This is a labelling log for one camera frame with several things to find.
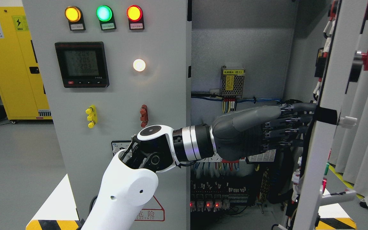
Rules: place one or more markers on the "red electric hazard warning sticker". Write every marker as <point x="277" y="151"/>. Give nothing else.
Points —
<point x="152" y="211"/>

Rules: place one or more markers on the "black digital power meter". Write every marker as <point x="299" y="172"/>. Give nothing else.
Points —
<point x="82" y="64"/>

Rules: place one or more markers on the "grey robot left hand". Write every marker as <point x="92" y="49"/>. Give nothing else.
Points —
<point x="253" y="131"/>

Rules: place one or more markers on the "yellow safety cabinet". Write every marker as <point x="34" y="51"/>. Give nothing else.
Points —
<point x="21" y="86"/>

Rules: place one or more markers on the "grey cabinet door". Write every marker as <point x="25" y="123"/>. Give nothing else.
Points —
<point x="346" y="34"/>
<point x="163" y="86"/>

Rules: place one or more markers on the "red emergency stop button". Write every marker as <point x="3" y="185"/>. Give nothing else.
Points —
<point x="360" y="62"/>

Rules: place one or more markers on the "white knob selector switch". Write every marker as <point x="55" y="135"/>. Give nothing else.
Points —
<point x="347" y="122"/>

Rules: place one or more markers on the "metal mesh power supply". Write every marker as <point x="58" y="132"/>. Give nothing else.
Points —
<point x="232" y="81"/>

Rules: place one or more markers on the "red indicator lamp left door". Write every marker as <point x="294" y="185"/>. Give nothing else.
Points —
<point x="135" y="17"/>

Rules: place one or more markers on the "silver door handle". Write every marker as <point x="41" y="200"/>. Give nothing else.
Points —
<point x="339" y="197"/>

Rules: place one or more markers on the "white indicator lamp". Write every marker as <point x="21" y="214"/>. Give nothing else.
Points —
<point x="139" y="65"/>

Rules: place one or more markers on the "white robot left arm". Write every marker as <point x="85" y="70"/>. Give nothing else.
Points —
<point x="130" y="180"/>

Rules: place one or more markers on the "yellow indicator lamp left door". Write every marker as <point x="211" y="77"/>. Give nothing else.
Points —
<point x="75" y="18"/>

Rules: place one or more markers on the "yellow terminal post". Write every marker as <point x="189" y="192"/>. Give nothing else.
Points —
<point x="91" y="113"/>

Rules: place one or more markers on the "black relay terminal row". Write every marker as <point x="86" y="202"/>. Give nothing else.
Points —
<point x="218" y="194"/>

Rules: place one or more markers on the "green indicator lamp left door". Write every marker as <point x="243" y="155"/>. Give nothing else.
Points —
<point x="105" y="17"/>

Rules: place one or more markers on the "black white rotary switch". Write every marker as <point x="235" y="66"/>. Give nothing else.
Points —
<point x="117" y="145"/>

